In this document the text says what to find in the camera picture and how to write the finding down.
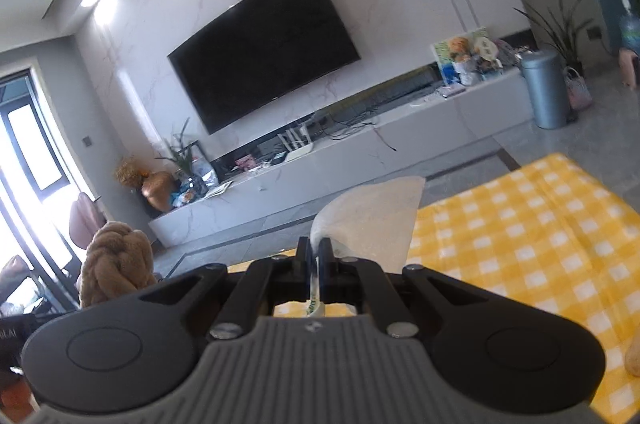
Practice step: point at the white mesh bag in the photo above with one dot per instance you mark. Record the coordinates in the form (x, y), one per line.
(370, 224)

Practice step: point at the golden vase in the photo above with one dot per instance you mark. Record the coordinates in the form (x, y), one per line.
(159, 194)

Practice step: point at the blue water bottle with pump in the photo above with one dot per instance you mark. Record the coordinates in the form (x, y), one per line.
(631, 28)

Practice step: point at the long-leaf potted plant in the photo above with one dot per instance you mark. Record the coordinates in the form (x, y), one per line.
(562, 33)

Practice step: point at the loose papers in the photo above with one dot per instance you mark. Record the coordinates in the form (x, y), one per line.
(217, 190)

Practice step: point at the white router with antennas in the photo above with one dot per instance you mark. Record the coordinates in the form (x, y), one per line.
(296, 148)

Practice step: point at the brown knotted plush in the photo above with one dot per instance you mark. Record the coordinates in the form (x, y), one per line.
(117, 259)

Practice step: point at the brown chair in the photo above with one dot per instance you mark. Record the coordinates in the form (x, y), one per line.
(87, 219)
(20, 284)

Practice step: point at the yellow checked tablecloth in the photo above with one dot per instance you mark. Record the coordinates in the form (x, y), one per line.
(525, 244)

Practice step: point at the black flat screen television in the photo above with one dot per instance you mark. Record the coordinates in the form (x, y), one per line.
(265, 53)

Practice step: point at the pink space heater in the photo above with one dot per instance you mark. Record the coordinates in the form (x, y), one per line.
(630, 68)

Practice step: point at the flat book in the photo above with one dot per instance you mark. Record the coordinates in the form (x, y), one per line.
(451, 91)

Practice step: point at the green plant in glass vase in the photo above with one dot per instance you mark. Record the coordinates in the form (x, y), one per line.
(182, 153)

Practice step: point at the dried flower bunch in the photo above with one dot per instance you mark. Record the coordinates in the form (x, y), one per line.
(130, 171)

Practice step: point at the pink photo card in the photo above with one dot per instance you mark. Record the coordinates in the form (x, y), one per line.
(245, 162)

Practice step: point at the woven handbag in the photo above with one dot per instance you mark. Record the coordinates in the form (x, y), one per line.
(579, 91)

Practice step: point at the snack packets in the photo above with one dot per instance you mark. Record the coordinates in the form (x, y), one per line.
(184, 196)

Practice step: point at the grey wall switch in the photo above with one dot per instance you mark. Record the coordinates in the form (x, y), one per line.
(88, 141)

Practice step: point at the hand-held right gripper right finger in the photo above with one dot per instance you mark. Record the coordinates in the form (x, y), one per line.
(326, 259)

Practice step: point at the green painted canvas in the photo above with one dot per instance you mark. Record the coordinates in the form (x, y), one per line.
(442, 53)

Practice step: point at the grey metal trash can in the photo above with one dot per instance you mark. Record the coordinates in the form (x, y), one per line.
(545, 93)

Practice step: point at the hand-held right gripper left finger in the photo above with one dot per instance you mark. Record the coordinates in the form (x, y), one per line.
(305, 259)

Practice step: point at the ceiling spotlight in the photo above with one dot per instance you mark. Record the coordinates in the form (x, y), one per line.
(90, 0)

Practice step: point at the glass balcony door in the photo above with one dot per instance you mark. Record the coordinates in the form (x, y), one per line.
(30, 143)

